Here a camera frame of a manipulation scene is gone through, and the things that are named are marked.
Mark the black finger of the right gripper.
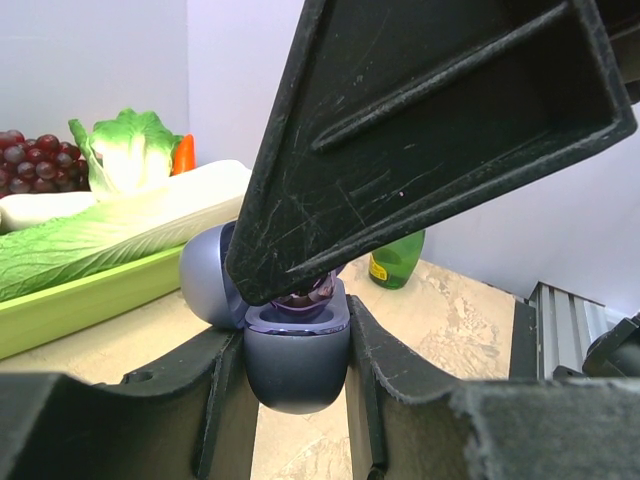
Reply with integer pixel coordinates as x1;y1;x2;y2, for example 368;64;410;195
225;1;638;305

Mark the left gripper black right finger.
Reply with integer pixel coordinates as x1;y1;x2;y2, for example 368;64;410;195
346;296;639;479

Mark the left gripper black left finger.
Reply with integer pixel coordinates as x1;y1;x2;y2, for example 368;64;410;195
1;328;258;479

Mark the blue-grey earbud charging case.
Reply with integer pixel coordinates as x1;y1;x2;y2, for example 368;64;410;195
179;223;350;414

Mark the green glass bottle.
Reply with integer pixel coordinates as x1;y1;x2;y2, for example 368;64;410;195
368;230;425;290

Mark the green plastic tray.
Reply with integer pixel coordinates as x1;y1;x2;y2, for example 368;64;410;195
1;246;183;359

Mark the long green napa cabbage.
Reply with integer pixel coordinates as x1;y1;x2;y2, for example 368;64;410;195
1;160;251;301

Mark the orange carrot toy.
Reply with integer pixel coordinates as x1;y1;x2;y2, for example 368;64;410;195
171;134;196;176

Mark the green leafy lettuce toy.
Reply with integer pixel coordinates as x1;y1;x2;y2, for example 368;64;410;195
68;108;183;200

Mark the white king oyster mushroom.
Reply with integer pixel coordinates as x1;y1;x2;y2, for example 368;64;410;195
1;192;96;234

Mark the dark red grapes bunch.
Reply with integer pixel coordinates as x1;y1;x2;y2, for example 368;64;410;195
0;130;89;198

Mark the aluminium frame rail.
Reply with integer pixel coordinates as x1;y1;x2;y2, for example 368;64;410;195
509;283;625;380

